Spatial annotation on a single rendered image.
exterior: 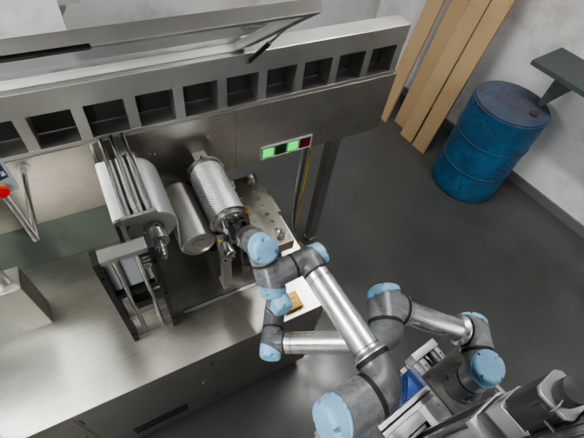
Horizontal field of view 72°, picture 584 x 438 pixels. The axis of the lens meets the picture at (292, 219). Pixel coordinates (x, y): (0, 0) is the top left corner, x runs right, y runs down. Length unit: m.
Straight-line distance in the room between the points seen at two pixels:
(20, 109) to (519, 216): 3.40
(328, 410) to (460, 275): 2.26
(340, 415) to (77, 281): 1.19
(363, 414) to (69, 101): 1.14
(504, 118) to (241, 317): 2.25
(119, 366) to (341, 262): 1.73
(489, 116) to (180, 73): 2.26
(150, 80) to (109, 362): 0.97
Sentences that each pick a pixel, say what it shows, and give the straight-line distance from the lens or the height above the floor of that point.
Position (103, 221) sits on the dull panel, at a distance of 1.74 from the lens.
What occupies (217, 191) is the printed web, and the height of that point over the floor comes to 1.31.
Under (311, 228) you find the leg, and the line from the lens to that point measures 2.79.
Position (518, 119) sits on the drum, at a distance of 3.18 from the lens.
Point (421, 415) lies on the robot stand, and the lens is 1.82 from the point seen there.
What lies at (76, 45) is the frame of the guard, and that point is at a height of 1.98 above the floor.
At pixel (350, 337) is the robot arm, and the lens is 1.07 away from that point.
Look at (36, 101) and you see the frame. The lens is 1.36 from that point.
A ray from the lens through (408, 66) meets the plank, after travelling 3.81.
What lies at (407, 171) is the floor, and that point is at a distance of 3.61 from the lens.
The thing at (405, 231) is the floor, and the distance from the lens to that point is 3.17.
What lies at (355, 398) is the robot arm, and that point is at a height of 1.44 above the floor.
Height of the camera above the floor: 2.38
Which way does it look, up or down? 52 degrees down
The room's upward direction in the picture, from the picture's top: 10 degrees clockwise
